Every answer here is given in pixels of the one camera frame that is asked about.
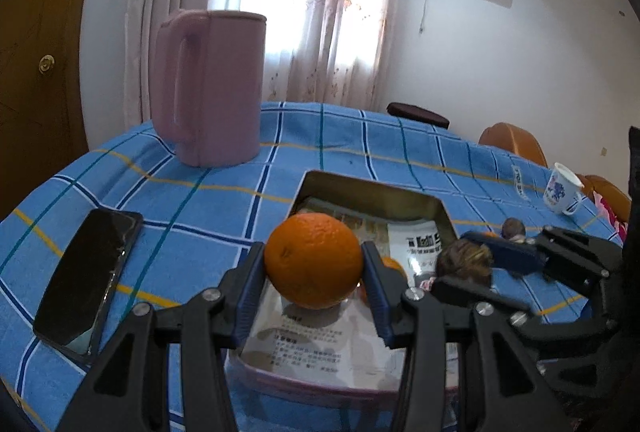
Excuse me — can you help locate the large orange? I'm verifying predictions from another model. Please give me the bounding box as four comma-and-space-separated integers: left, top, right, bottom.
264, 212, 364, 310

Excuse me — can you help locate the pink cloth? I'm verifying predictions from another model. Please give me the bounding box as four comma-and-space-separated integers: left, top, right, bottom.
597, 195, 629, 243

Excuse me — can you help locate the dark brown stool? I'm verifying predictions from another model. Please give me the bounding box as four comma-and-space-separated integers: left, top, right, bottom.
386, 102, 451, 129

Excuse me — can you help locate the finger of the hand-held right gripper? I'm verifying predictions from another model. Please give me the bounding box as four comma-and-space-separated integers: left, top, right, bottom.
431, 276, 608, 353
461, 225, 624, 299

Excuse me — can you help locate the newspaper sheet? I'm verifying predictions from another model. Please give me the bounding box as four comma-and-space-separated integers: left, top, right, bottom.
241, 207, 453, 388

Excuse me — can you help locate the pink plastic pitcher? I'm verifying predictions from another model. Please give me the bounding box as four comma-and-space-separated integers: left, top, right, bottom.
150, 9, 267, 168

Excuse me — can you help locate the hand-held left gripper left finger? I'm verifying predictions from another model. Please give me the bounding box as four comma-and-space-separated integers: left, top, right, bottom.
55, 241, 266, 432

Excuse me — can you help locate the small orange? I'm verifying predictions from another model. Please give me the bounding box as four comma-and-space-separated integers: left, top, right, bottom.
358, 256, 408, 304

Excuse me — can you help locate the floral sheer curtain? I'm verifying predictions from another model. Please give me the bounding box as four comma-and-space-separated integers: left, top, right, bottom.
123, 0, 405, 129

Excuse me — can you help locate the small brown nut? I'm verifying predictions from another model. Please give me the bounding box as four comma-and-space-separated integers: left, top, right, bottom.
501, 218, 527, 241

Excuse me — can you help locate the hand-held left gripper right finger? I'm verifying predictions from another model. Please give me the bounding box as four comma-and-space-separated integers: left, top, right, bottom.
360, 241, 573, 432

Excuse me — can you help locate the wooden door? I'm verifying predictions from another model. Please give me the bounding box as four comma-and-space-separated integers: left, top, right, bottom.
0, 0, 112, 223

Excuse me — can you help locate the brown walnut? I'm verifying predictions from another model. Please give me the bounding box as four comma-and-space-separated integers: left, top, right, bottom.
436, 239, 495, 288

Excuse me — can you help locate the black smartphone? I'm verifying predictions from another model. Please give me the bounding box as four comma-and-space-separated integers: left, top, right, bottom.
33, 208, 144, 358

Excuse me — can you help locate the white cup with blue print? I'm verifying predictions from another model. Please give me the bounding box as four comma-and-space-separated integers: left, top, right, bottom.
543, 163, 585, 216

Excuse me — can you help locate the orange chair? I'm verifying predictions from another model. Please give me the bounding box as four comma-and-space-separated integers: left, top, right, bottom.
575, 174, 633, 224
478, 123, 549, 168

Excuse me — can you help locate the blue plaid tablecloth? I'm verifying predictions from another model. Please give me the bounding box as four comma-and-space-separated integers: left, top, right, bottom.
0, 101, 626, 432

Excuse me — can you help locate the rectangular metal tray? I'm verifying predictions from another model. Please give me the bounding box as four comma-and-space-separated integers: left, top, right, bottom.
224, 169, 460, 409

